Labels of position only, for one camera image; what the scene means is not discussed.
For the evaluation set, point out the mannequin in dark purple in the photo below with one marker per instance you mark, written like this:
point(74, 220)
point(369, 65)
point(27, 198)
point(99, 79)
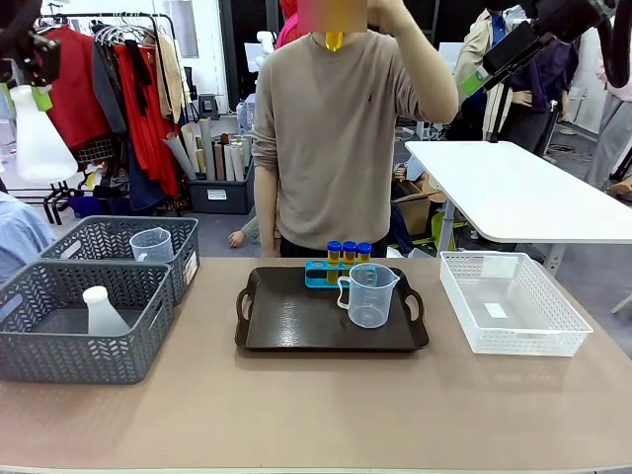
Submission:
point(538, 99)

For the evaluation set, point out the person's right forearm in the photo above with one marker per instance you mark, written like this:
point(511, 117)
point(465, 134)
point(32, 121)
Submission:
point(266, 212)

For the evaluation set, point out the figure in grey trousers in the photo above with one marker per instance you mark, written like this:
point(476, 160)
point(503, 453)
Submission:
point(612, 128)

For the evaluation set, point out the mannequin in beige coat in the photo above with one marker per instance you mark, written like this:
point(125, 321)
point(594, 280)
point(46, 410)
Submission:
point(471, 44)

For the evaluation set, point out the black step stool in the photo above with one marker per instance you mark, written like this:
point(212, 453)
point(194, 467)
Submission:
point(208, 104)

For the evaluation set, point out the clear plastic measuring cup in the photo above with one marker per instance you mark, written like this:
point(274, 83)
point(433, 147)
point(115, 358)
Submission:
point(370, 301)
point(150, 245)

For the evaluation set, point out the blue test tube rack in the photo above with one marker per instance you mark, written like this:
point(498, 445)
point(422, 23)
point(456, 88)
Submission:
point(318, 277)

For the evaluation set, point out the tall grey paper roll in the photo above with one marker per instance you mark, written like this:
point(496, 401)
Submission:
point(207, 148)

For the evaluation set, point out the dark brown serving tray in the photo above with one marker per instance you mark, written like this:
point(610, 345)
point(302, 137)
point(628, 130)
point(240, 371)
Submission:
point(296, 321)

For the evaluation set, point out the beige garment on rack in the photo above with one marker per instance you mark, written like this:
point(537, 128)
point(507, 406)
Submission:
point(170, 74)

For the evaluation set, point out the cardboard box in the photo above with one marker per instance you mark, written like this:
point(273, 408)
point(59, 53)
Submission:
point(417, 207)

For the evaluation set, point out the white plastic flask bottle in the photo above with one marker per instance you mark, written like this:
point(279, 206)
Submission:
point(103, 316)
point(42, 143)

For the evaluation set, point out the blue shirt cloth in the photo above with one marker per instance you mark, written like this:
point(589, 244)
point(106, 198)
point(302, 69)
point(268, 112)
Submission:
point(22, 232)

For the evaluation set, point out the dark grey garment on rack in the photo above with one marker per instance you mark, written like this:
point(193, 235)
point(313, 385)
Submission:
point(111, 94)

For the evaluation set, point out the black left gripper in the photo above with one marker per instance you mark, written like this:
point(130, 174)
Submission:
point(39, 59)

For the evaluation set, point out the person's left forearm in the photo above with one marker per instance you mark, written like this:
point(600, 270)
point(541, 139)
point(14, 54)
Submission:
point(412, 22)

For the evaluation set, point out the white paper roll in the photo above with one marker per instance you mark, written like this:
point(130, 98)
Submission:
point(238, 160)

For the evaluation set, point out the dark trousers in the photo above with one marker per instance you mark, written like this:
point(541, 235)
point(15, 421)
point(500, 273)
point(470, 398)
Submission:
point(306, 249)

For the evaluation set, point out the person's left hand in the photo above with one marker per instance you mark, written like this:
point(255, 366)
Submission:
point(382, 12)

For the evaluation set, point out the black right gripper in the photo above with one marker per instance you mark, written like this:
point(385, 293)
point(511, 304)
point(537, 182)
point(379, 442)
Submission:
point(516, 52)

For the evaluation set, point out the grey basket with label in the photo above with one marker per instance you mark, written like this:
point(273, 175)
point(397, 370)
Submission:
point(185, 237)

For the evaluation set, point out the grey basket without label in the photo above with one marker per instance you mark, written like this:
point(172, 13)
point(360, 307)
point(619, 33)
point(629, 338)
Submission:
point(84, 350)

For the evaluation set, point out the red jacket on rack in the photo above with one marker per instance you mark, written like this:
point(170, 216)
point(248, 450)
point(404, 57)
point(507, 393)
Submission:
point(79, 99)

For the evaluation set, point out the white background table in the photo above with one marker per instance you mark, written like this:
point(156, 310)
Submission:
point(518, 192)

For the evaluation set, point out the white sticker in basket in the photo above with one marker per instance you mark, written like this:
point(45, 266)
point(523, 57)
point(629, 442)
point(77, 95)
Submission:
point(495, 310)

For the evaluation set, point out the red dress on rack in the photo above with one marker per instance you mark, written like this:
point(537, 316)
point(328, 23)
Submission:
point(148, 143)

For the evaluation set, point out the grey storage bin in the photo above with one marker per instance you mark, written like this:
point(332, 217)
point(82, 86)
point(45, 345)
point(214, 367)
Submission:
point(219, 195)

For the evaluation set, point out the beige sweater torso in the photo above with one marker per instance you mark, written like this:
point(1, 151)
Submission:
point(336, 148)

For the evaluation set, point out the white perforated plastic basket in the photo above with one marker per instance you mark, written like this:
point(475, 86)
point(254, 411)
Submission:
point(533, 331)

